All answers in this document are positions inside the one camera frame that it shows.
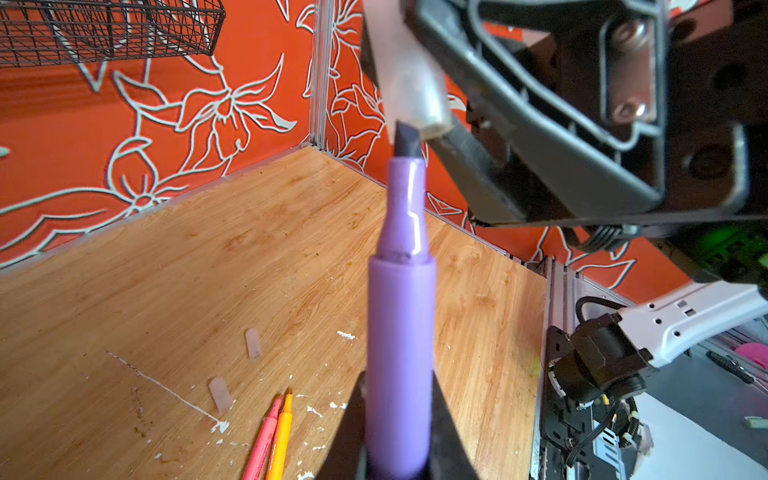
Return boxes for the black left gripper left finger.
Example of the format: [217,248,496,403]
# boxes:
[316,371,368,480]

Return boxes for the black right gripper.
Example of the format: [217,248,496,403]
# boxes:
[403,0,768,241]

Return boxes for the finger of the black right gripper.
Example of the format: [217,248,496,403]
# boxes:
[427,131,527,227]

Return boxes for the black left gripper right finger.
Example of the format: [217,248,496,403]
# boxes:
[428,374,479,480]

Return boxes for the purple marker pen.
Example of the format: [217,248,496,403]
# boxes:
[365,122,437,479]

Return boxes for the clear pen cap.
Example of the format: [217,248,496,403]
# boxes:
[245,328,262,360]
[208,376,234,414]
[363,0,453,140]

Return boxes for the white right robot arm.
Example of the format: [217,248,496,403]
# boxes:
[400,1,767,403]

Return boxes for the orange marker pen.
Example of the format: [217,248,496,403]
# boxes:
[265,388,294,480]

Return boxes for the pink marker pen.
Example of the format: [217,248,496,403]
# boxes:
[242,394,283,480]

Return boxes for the aluminium right floor rail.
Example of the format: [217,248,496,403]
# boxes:
[527,256,631,480]

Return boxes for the aluminium frame corner post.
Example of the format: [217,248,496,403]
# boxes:
[309,0,336,150]

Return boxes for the black wire basket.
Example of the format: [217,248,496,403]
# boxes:
[1,0,226,68]

